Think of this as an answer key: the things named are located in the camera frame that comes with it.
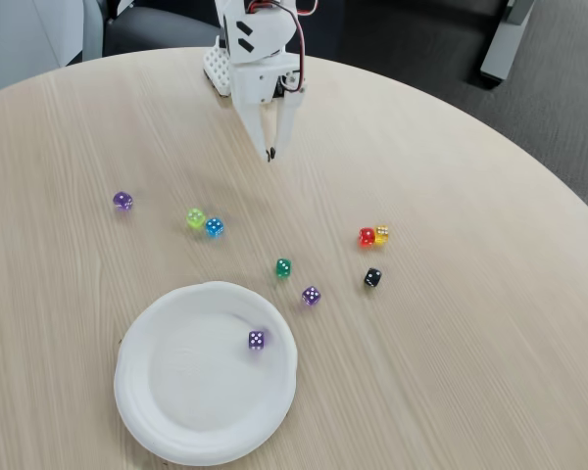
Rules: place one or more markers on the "purple translucent die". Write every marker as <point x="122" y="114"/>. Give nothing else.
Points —
<point x="122" y="201"/>
<point x="256" y="341"/>
<point x="311" y="296"/>

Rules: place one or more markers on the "white paper plate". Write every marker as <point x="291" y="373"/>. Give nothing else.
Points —
<point x="201" y="382"/>

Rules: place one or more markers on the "dark grey chair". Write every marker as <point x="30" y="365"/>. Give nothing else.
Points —
<point x="161" y="32"/>

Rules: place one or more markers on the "lime green translucent die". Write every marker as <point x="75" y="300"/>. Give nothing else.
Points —
<point x="195" y="218"/>

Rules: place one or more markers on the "blue translucent die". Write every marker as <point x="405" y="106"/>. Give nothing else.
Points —
<point x="214" y="227"/>

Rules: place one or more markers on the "red translucent die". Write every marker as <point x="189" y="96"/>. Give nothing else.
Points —
<point x="366" y="237"/>

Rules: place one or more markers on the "yellow translucent die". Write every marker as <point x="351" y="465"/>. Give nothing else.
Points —
<point x="383" y="235"/>

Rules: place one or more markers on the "dark green translucent die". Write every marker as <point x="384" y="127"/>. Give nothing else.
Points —
<point x="283" y="269"/>

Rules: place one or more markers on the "black die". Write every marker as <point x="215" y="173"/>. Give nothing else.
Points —
<point x="372" y="278"/>

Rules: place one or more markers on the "grey desk leg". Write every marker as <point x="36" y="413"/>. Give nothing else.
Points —
<point x="502" y="46"/>

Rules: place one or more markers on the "white cabinet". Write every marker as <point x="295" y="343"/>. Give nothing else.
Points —
<point x="24" y="39"/>

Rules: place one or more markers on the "white perforated base plate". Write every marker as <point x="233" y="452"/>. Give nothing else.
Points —
<point x="216" y="68"/>

